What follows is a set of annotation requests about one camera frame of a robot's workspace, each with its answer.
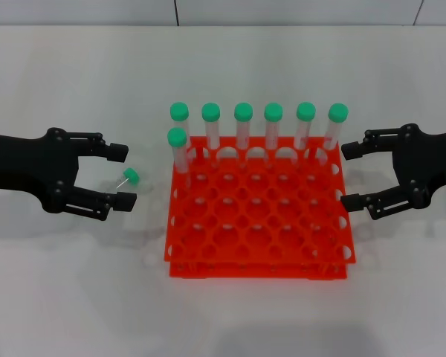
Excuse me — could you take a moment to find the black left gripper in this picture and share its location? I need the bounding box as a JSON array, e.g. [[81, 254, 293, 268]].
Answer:
[[0, 127, 138, 223]]

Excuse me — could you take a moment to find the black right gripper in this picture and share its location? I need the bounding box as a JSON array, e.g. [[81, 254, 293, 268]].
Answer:
[[340, 123, 446, 222]]

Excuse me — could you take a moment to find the green capped clear test tube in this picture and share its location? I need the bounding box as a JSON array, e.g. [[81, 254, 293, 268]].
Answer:
[[263, 102, 285, 150], [167, 127, 191, 187], [320, 103, 349, 152], [233, 102, 254, 152], [201, 103, 222, 153], [169, 102, 195, 161], [103, 167, 140, 195], [292, 101, 317, 150]]

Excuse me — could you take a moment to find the orange plastic test tube rack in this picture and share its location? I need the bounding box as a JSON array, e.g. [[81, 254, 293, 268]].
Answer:
[[162, 135, 358, 280]]

